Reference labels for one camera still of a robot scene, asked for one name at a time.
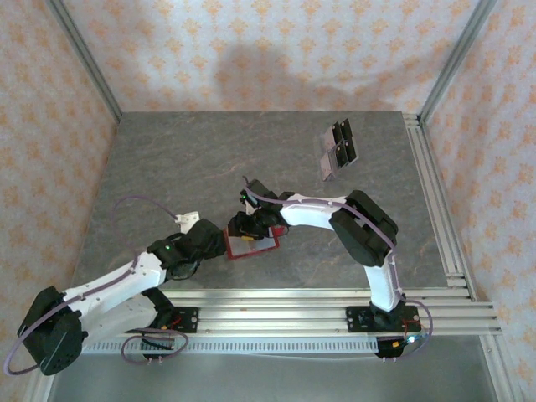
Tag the red leather card holder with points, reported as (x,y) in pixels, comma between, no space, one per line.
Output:
(251,255)

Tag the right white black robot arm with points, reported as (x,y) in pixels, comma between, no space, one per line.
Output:
(364,230)

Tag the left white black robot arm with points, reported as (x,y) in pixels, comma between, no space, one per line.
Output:
(54,335)

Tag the white flowered VIP card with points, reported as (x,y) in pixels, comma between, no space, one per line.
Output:
(329,166)
(329,138)

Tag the clear acrylic card stand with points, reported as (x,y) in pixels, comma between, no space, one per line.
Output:
(335,163)

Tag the black card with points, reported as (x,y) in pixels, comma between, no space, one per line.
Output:
(336,129)
(340,153)
(346,127)
(352,151)

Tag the black left controller clamp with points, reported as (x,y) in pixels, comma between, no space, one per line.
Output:
(157,344)

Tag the black controller clamp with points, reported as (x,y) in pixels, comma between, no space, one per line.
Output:
(157,344)
(389,347)

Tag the grey metal panel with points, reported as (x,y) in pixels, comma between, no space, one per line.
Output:
(272,381)

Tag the orange patterned white cloth backdrop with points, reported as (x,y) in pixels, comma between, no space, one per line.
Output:
(268,42)

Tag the black right controller clamp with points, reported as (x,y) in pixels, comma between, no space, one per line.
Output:
(389,347)

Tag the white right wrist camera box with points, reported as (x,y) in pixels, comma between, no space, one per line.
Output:
(251,208)

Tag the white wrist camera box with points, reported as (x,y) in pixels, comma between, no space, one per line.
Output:
(251,208)
(187,220)

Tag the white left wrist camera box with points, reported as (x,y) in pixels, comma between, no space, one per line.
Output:
(187,220)

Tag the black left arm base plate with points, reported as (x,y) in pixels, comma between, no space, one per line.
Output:
(188,320)

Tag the wide aluminium mounting rail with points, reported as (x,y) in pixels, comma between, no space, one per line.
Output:
(272,314)

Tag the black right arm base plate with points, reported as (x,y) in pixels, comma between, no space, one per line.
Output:
(356,318)

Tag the aluminium side rail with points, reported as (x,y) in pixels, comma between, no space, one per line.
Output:
(425,167)

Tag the short aluminium frame leg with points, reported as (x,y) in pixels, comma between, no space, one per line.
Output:
(37,390)
(498,372)

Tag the slanted aluminium frame post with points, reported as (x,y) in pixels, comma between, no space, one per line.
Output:
(85,56)
(457,56)

